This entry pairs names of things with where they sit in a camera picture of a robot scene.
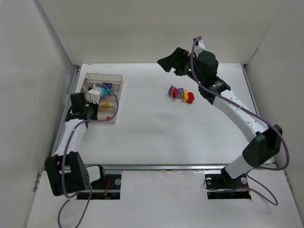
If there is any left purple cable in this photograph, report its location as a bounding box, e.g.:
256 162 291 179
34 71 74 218
57 89 119 228

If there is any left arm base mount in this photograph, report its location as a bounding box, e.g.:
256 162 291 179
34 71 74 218
91 170 122 200

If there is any teal square lego brick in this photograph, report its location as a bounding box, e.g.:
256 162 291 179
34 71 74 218
106 89 113 95

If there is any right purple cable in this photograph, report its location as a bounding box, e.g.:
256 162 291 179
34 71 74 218
190 35 290 206

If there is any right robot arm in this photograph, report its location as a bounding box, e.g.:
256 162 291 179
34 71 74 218
157 47 283 184

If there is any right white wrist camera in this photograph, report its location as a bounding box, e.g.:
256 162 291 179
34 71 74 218
191 39 205 56

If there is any yellow lego brick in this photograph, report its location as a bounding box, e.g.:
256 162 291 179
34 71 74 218
182 89 189 102

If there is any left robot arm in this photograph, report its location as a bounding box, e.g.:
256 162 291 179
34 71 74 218
45 93 106 196

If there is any yellow black striped lego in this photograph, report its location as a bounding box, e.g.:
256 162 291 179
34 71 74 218
100 102 111 107

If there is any purple cable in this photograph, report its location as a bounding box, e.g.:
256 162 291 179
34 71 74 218
57 89 119 228
190 35 290 206

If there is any aluminium front rail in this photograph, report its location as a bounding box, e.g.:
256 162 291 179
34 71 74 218
48 164 277 171

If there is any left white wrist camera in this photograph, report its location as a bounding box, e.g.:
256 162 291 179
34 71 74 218
85 86 103 105

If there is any purple round lego brick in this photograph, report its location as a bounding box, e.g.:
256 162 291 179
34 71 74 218
177 88 184 98

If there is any red rounded lego brick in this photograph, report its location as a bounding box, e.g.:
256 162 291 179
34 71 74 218
186 92 195 104

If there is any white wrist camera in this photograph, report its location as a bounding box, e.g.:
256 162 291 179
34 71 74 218
191 39 205 56
85 86 103 105

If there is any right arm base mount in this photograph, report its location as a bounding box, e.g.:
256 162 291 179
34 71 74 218
203 173 251 200

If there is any purple flower lego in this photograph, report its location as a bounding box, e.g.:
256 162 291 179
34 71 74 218
168 85 175 96

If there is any clear compartment container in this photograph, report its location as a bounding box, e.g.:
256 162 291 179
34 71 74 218
81 73 124 124

